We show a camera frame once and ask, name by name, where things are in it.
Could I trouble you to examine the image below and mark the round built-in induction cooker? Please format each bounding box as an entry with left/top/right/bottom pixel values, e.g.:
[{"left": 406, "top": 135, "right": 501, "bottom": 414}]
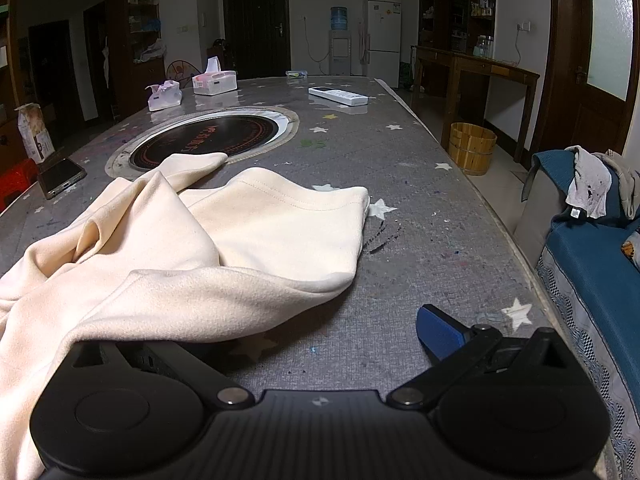
[{"left": 106, "top": 105, "right": 300, "bottom": 179}]

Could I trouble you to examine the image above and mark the white plastic bag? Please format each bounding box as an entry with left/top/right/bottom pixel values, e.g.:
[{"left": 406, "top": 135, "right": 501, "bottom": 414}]
[{"left": 133, "top": 37, "right": 167, "bottom": 65}]

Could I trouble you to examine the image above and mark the white water dispenser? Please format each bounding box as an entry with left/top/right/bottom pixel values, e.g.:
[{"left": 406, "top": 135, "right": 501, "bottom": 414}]
[{"left": 328, "top": 30, "right": 352, "bottom": 77}]

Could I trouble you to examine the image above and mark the grey star-print tablecloth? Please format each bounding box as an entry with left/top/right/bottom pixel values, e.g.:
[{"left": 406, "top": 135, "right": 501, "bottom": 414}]
[{"left": 0, "top": 75, "right": 608, "bottom": 480}]

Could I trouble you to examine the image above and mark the wooden door with glass pane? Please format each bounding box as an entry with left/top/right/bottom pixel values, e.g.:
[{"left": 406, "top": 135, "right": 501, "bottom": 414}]
[{"left": 530, "top": 0, "right": 640, "bottom": 171}]

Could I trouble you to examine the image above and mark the electric floor fan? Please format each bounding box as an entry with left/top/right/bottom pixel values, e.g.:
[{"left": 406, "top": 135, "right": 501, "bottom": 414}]
[{"left": 165, "top": 59, "right": 197, "bottom": 86}]

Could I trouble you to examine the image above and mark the white stained cloth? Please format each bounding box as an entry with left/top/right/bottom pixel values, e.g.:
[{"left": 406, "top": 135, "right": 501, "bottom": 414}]
[{"left": 565, "top": 145, "right": 613, "bottom": 220}]

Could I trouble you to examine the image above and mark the dark wooden open shelf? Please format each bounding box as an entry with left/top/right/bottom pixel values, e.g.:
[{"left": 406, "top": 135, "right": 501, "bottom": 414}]
[{"left": 117, "top": 0, "right": 168, "bottom": 111}]

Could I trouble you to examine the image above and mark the red plastic stool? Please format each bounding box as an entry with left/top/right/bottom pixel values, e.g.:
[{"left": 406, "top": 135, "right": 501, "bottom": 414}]
[{"left": 0, "top": 158, "right": 40, "bottom": 211}]

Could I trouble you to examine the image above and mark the pink and white tissue box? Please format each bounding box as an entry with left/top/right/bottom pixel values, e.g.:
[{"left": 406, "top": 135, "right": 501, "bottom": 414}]
[{"left": 192, "top": 56, "right": 238, "bottom": 96}]

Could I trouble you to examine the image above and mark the white soft tissue pack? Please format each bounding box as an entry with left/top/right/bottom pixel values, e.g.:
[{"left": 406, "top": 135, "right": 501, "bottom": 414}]
[{"left": 145, "top": 80, "right": 182, "bottom": 112}]

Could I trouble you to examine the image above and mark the grey garment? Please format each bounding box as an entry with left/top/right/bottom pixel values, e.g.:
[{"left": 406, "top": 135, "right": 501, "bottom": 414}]
[{"left": 592, "top": 150, "right": 640, "bottom": 221}]

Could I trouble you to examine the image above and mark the cream garment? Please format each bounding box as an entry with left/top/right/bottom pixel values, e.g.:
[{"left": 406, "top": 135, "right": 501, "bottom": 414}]
[{"left": 0, "top": 152, "right": 371, "bottom": 480}]

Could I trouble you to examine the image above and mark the white remote control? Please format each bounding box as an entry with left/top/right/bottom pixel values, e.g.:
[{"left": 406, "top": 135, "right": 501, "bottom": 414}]
[{"left": 308, "top": 86, "right": 369, "bottom": 107}]

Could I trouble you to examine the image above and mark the sofa with blue cover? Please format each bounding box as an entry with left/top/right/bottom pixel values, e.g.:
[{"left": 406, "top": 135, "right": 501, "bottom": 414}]
[{"left": 515, "top": 150, "right": 640, "bottom": 480}]

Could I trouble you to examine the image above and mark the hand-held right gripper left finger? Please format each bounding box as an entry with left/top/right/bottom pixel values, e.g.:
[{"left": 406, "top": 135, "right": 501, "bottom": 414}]
[{"left": 65, "top": 341, "right": 254, "bottom": 407}]

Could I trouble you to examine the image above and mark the white refrigerator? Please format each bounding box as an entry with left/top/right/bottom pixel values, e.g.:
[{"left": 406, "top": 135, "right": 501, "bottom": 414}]
[{"left": 366, "top": 0, "right": 402, "bottom": 89}]

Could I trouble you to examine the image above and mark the dark wooden door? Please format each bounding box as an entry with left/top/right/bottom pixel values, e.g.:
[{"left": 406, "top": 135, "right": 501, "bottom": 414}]
[{"left": 222, "top": 0, "right": 291, "bottom": 81}]

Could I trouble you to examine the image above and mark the dark smartphone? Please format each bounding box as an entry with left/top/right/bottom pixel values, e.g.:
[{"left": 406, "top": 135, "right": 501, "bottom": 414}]
[{"left": 38, "top": 157, "right": 88, "bottom": 201}]

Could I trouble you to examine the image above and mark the wooden bucket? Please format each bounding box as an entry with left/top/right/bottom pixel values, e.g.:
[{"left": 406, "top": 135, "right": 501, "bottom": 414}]
[{"left": 447, "top": 122, "right": 498, "bottom": 176}]

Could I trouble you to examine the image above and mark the dark wooden shelf with boxes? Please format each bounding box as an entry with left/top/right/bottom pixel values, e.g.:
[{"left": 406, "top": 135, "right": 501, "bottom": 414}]
[{"left": 418, "top": 0, "right": 498, "bottom": 58}]

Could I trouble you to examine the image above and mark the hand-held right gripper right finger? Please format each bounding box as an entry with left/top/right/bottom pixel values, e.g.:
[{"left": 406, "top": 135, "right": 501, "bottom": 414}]
[{"left": 385, "top": 304, "right": 571, "bottom": 409}]

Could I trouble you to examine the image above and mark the printed paper bag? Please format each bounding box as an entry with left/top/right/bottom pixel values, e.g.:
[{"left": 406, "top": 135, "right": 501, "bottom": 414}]
[{"left": 16, "top": 102, "right": 56, "bottom": 163}]

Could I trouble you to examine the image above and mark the dark wooden side table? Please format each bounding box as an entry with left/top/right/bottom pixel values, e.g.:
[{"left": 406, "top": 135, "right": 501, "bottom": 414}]
[{"left": 411, "top": 45, "right": 541, "bottom": 151}]

